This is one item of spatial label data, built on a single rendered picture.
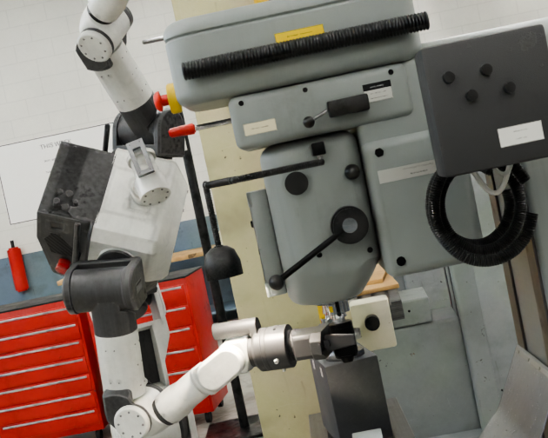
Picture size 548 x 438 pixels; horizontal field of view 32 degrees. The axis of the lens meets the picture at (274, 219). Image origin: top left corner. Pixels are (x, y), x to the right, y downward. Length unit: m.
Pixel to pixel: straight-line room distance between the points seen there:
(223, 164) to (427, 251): 1.91
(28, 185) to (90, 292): 9.28
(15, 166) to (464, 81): 9.93
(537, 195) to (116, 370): 0.92
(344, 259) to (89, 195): 0.61
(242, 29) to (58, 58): 9.49
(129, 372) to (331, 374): 0.44
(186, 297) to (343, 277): 4.65
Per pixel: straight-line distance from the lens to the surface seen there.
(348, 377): 2.16
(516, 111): 1.59
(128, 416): 2.08
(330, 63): 1.80
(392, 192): 1.81
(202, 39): 1.80
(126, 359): 2.06
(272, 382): 3.73
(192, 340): 6.49
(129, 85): 2.19
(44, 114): 11.25
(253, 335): 1.96
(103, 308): 2.03
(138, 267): 2.05
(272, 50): 1.76
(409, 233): 1.81
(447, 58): 1.57
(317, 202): 1.82
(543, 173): 1.81
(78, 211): 2.10
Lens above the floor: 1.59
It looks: 3 degrees down
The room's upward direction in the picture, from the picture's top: 12 degrees counter-clockwise
